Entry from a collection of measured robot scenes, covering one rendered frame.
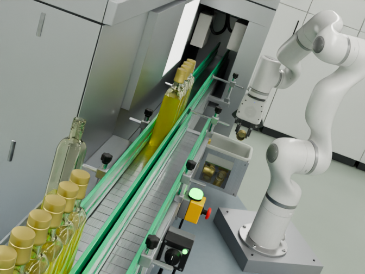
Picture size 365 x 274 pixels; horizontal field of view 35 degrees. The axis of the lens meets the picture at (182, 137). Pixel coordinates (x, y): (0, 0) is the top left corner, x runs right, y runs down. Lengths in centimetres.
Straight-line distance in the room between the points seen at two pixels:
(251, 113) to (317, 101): 43
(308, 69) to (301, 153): 388
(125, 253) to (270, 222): 81
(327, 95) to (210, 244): 69
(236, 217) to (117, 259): 97
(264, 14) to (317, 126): 113
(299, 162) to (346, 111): 398
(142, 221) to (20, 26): 58
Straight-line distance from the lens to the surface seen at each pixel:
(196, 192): 183
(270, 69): 223
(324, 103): 191
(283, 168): 194
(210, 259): 206
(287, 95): 586
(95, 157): 178
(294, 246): 224
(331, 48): 184
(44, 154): 155
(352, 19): 575
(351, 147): 603
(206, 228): 223
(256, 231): 211
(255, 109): 228
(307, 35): 204
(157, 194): 167
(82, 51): 143
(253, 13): 296
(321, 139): 199
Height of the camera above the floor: 180
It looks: 20 degrees down
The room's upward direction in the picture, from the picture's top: 19 degrees clockwise
